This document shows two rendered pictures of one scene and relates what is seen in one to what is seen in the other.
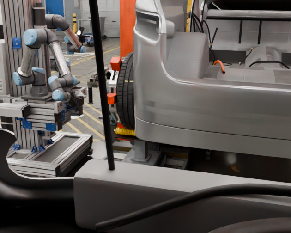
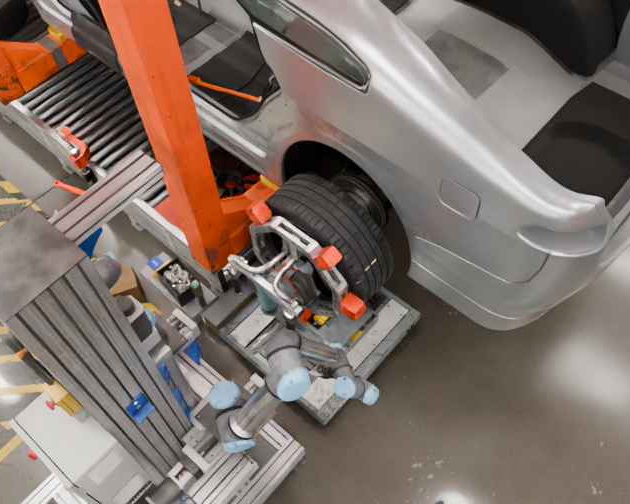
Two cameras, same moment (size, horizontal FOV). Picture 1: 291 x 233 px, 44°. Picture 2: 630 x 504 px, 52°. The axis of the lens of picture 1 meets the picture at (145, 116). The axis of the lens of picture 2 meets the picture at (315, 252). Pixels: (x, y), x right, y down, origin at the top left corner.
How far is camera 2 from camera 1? 3.21 m
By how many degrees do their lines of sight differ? 59
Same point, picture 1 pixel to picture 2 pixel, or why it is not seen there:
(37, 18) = (143, 329)
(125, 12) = (182, 138)
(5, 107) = (225, 491)
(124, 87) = (368, 277)
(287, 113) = not seen: outside the picture
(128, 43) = (201, 180)
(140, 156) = not seen: hidden behind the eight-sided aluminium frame
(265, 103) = not seen: outside the picture
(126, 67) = (349, 249)
